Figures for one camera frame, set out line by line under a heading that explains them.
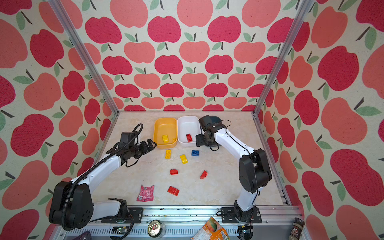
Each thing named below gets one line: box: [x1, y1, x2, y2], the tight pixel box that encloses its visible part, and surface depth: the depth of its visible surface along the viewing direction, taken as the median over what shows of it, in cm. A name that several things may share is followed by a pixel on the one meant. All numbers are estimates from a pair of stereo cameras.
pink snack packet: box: [136, 184, 155, 202], surface depth 82 cm
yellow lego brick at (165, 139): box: [162, 134, 169, 144], surface depth 104 cm
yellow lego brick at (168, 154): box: [165, 149, 172, 159], surface depth 100 cm
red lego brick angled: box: [200, 170, 208, 180], surface depth 88 cm
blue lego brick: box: [191, 150, 200, 157], surface depth 98 cm
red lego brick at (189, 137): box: [186, 133, 193, 143], surface depth 106 cm
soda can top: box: [147, 219, 165, 239], surface depth 63 cm
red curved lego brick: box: [170, 168, 179, 175], surface depth 90 cm
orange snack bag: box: [190, 216, 231, 240], surface depth 69 cm
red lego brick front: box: [167, 186, 180, 197], surface depth 83 cm
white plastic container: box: [177, 115, 202, 147], surface depth 109 cm
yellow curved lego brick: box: [180, 154, 188, 165], surface depth 95 cm
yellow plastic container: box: [153, 117, 177, 149], surface depth 107 cm
